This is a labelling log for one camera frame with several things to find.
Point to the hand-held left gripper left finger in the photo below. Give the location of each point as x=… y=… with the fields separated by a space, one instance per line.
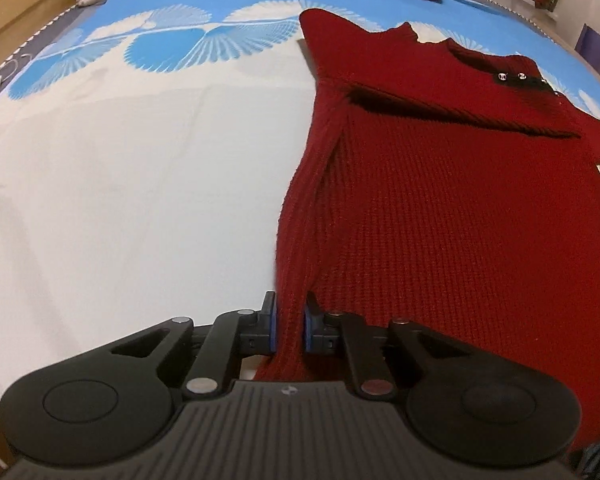
x=272 y=331

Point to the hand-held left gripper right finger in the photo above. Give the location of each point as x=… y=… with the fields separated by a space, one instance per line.
x=308 y=332

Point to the wooden bed frame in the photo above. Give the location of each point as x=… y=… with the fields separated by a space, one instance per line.
x=15 y=5

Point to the purple box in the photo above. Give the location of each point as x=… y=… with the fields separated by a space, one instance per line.
x=594 y=50

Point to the blue white printed bed sheet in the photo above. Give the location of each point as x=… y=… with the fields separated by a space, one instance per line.
x=130 y=185

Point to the dark red knit sweater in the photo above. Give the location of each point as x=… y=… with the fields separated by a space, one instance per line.
x=430 y=210

